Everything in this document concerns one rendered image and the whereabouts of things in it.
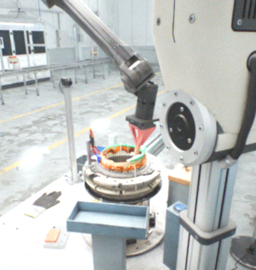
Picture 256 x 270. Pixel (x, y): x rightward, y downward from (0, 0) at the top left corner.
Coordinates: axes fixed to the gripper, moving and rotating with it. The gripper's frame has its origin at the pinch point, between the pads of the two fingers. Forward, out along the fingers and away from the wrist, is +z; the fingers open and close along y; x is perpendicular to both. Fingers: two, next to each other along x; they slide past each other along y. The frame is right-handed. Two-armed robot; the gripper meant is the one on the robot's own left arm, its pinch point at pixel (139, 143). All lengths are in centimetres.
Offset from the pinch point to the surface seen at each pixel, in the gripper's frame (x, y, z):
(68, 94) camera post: -65, -19, 2
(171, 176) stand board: 2.8, -21.9, 19.1
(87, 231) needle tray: 0.1, 19.2, 25.5
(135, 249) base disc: 3.3, -4.7, 46.7
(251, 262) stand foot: 34, -119, 114
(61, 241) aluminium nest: -22, 12, 51
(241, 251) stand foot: 24, -125, 115
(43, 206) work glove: -49, 5, 54
